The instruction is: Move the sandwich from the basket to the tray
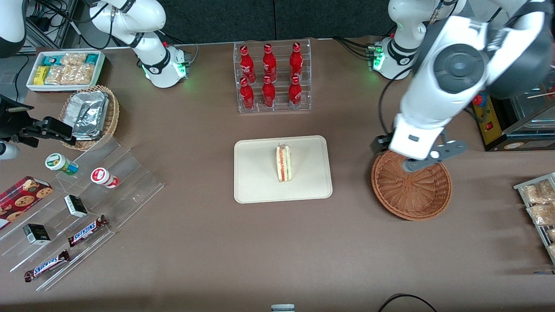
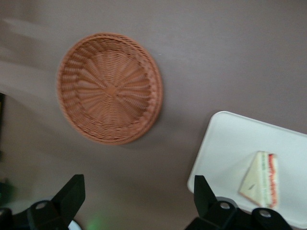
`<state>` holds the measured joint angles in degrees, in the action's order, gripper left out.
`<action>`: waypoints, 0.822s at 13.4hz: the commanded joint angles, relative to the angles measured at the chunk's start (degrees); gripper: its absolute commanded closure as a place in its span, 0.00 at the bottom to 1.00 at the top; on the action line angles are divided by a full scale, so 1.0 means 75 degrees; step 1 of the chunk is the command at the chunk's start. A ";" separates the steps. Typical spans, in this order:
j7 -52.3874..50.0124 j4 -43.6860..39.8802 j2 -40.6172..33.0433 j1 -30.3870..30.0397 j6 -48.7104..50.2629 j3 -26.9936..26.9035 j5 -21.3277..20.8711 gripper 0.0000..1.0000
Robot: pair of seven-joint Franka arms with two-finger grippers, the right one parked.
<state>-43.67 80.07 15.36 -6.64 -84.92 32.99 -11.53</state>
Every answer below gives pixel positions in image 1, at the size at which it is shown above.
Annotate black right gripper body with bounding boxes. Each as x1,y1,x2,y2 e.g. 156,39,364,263
0,94,34,146

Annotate triangular sandwich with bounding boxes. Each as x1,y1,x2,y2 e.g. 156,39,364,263
276,143,293,183

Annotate round brown wicker basket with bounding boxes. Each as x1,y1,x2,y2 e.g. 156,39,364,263
371,147,453,221

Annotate oval light wicker basket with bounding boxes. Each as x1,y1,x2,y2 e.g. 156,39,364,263
59,85,120,151

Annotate cream plastic tray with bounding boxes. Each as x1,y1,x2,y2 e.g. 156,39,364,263
234,135,333,204

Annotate silver foil packet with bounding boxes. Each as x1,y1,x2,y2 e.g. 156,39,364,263
69,91,109,110
71,104,108,140

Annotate green lid white cup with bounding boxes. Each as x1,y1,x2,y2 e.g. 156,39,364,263
45,153,79,176

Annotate white rectangular snack bin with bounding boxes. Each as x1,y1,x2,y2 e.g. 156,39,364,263
26,51,106,93

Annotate clear nut snack bag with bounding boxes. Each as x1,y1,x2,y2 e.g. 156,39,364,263
45,65,70,85
61,52,88,67
67,64,95,85

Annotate red cookie box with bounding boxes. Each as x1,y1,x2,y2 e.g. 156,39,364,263
0,175,53,231

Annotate red lid white cup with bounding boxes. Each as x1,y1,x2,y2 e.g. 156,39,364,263
91,167,120,189

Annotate small black box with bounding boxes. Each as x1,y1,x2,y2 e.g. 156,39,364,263
64,195,88,218
23,224,51,246

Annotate clear acrylic stepped stand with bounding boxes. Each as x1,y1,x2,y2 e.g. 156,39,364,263
0,136,164,292

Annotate red cola bottle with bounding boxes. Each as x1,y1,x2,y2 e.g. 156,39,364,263
240,77,255,110
239,45,256,84
289,42,304,81
288,75,303,109
262,43,277,83
262,75,276,108

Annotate black glass food warmer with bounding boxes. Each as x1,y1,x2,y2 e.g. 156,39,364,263
470,61,555,152

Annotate Snickers chocolate bar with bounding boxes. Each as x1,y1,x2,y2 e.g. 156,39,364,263
68,215,109,247
24,250,71,283

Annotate clear acrylic bottle rack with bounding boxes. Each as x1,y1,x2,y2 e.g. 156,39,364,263
233,39,312,114

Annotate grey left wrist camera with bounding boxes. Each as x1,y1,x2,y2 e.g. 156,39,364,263
402,132,468,173

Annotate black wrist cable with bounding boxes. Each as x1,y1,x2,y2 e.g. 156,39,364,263
378,77,407,136

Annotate black base cable bundle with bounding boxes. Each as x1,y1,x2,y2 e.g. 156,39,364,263
333,36,379,60

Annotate black floor cable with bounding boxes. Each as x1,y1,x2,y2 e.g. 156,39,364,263
377,293,438,312

